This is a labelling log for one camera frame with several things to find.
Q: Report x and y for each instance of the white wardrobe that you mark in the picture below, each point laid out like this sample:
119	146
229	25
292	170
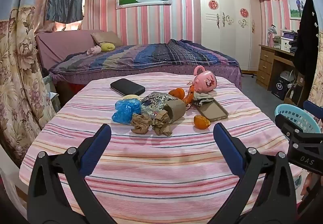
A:
227	37

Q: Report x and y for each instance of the pink cartoon mug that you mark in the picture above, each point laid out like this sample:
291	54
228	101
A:
205	82

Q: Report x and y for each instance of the pale yellow round lid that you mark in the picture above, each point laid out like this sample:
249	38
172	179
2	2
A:
131	97

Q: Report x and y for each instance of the white box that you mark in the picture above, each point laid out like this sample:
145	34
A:
284	43

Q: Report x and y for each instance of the brown paper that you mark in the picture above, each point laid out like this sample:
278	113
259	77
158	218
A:
141	124
161	124

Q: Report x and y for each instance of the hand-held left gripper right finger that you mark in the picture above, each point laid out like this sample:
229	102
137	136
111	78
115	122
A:
227	148

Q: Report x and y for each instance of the red paper decoration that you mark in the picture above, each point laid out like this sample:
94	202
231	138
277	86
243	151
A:
213	4
244	12

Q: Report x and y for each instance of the pink plush toy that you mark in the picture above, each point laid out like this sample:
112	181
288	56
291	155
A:
93	50

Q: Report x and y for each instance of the small framed couple photo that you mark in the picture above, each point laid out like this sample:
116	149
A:
295	6

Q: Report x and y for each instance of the striped purple blue quilt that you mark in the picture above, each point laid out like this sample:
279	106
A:
151	54

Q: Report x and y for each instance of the purple bed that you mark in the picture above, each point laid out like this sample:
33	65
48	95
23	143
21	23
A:
60	44

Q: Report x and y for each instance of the white round appliance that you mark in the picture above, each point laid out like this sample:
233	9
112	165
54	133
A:
286	75

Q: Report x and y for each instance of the desk lamp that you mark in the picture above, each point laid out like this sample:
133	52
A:
272	30

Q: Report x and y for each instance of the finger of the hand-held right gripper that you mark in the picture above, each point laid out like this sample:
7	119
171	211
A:
286	125
314	110

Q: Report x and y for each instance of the black printed box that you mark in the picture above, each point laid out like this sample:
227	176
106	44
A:
280	87

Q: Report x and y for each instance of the pink striped bedsheet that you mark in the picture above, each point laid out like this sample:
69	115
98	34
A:
161	165

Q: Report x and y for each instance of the black coat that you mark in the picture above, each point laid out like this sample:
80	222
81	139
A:
306	42

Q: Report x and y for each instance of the khaki phone case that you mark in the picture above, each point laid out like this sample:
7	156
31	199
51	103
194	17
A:
214	112

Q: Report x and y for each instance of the brown pillow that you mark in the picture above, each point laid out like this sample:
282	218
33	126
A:
107	37

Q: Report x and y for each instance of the orange peel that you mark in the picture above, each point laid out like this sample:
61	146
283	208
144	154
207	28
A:
201	122

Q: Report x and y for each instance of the black printed snack bag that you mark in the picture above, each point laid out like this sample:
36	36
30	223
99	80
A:
156	101

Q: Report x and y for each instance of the yellow plush toy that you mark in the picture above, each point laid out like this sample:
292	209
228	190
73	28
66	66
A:
106	47

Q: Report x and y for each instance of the orange cloth item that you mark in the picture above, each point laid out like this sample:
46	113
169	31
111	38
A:
176	93

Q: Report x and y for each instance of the light blue plastic basket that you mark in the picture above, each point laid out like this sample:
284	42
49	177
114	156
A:
300	119

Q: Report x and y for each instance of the cardboard box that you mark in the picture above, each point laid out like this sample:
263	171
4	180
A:
295	92

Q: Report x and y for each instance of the wooden desk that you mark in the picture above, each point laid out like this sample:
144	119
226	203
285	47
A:
267	62

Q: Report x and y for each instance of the blue plastic bag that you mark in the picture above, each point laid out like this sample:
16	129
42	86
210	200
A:
126	110

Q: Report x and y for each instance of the beige floral curtain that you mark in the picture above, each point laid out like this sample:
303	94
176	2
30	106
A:
318	75
20	75

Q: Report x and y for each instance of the grey cloth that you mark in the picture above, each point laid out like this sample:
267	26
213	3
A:
201	97

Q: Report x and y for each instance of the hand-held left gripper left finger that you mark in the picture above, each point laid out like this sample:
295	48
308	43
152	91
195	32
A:
97	144

